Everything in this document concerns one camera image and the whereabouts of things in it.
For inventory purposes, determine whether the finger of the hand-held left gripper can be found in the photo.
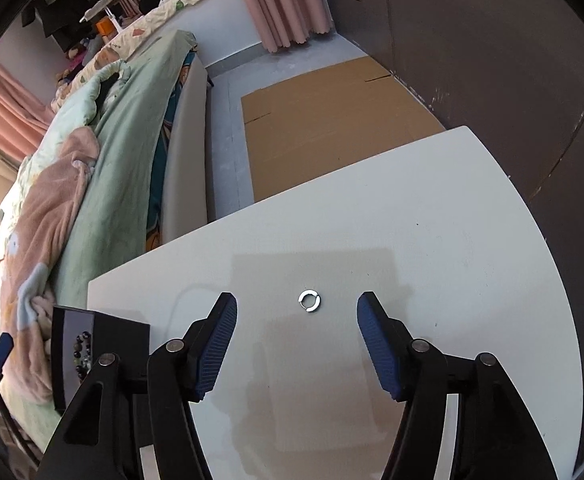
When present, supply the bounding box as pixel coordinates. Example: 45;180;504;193
0;332;15;378

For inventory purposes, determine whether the pile of plush toys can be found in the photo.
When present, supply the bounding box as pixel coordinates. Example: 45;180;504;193
53;34;103;92

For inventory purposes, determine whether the pale green duvet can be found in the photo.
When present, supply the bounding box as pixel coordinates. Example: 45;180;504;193
50;57;133;128

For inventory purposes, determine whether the beige bed frame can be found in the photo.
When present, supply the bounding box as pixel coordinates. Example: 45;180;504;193
164;52;213;252

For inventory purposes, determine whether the silver ring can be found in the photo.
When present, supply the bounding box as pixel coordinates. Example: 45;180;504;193
297;289;323;314

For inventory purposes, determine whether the black jewelry box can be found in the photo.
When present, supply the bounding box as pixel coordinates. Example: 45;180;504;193
50;305;151;414

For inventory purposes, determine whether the green blanket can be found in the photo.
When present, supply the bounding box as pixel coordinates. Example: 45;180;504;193
46;29;199;403

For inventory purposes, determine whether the white folding table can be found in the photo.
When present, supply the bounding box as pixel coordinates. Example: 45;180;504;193
78;0;140;24

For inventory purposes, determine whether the pink fleece blanket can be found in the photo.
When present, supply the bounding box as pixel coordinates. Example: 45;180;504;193
0;127;103;403

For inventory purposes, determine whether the teal printed sheet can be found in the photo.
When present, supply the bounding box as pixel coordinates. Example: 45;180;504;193
143;49;193;257

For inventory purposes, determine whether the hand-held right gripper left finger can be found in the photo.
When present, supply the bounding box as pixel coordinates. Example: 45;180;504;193
36;292;239;480

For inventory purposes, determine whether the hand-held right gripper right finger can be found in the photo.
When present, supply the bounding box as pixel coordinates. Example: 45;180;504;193
356;290;558;480

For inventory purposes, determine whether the brown cardboard sheet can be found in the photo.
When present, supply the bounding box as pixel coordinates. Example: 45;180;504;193
241;56;448;206

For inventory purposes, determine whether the dark bead bracelet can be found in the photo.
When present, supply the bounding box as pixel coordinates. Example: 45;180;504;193
70;330;95;382

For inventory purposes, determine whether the floral quilt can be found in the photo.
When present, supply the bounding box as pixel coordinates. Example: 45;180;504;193
52;0;239;107

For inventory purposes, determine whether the pink curtain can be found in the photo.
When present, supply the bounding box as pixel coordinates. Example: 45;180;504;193
0;56;55;165
227;0;335;54

